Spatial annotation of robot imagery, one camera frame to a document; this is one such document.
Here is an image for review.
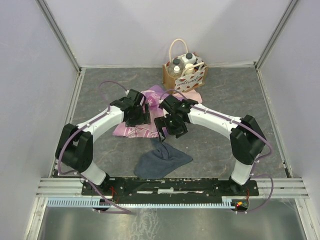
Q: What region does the orange bottle dark blue cap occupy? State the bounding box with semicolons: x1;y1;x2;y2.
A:
194;62;205;72

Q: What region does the purple cable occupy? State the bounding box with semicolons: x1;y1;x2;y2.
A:
56;80;137;215
159;89;275;215

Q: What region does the right aluminium frame post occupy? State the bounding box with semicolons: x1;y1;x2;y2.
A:
254;0;300;71

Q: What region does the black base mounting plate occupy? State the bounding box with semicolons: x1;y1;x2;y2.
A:
81;177;259;197

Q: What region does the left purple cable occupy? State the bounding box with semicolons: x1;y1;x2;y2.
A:
56;80;137;215

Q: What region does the burlap watermelon canvas bag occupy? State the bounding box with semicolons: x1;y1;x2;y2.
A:
162;38;209;92

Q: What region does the aluminium front rail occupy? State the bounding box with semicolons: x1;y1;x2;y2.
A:
36;177;309;199

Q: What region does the clear yellow bottle white cap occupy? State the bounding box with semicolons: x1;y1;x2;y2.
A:
172;65;182;78

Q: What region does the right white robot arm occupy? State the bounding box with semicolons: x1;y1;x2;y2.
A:
154;95;266;196

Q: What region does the dark blue towel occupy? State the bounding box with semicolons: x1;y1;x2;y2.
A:
134;138;193;180

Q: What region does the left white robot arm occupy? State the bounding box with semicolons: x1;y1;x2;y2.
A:
55;89;151;195

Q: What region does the pink purple cloth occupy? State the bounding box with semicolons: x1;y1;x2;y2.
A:
112;84;203;139

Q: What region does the aluminium frame post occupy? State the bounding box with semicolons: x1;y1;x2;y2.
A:
254;0;300;71
35;0;81;72

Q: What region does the green bottle white cap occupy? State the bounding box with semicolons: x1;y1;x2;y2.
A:
184;63;195;75

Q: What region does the clear square bottle grey cap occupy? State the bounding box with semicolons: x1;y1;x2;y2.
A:
167;57;183;73

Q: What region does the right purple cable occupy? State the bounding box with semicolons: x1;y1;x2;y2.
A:
159;89;275;215

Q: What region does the light blue cable duct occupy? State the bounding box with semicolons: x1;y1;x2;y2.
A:
46;197;248;207

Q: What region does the left aluminium frame post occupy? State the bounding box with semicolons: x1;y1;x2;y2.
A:
35;0;81;72

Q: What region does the white square bottle grey cap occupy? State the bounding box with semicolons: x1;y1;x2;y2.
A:
180;52;197;65

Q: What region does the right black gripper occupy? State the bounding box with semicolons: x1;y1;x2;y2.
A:
154;113;188;143

